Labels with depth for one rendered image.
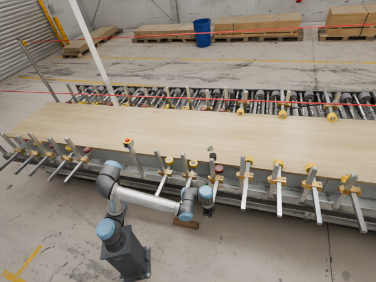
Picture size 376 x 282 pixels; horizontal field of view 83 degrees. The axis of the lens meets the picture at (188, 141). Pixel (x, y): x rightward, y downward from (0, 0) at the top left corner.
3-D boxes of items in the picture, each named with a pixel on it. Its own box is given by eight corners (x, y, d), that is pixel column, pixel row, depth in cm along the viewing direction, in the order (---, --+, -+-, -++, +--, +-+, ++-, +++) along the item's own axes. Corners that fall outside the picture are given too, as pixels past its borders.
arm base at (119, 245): (126, 249, 182) (122, 245, 176) (104, 254, 182) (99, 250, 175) (127, 228, 196) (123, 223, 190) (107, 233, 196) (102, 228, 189)
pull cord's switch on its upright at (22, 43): (64, 108, 357) (21, 39, 283) (57, 108, 361) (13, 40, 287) (67, 106, 363) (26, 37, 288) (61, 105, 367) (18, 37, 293)
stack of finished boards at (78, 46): (118, 30, 912) (116, 26, 901) (80, 52, 752) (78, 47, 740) (103, 31, 937) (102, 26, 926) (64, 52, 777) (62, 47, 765)
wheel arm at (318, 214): (322, 225, 144) (323, 222, 142) (315, 224, 145) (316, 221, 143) (313, 168, 178) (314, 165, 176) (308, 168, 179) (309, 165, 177)
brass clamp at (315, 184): (320, 191, 163) (322, 187, 160) (301, 188, 167) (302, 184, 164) (319, 185, 167) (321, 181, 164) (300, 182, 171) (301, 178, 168)
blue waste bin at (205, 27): (210, 48, 656) (208, 22, 607) (192, 48, 676) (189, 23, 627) (215, 41, 694) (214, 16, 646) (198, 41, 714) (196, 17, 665)
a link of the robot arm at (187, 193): (178, 198, 145) (197, 199, 142) (182, 184, 153) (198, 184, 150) (181, 205, 151) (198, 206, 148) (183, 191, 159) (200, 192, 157)
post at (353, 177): (335, 212, 177) (358, 176, 145) (330, 211, 178) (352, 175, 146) (334, 208, 179) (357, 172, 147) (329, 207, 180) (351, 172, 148)
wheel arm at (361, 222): (365, 233, 137) (367, 231, 135) (360, 232, 138) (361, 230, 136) (351, 186, 162) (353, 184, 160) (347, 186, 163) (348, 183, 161)
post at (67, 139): (87, 169, 248) (66, 139, 215) (85, 169, 249) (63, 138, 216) (89, 167, 250) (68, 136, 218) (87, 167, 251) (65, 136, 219)
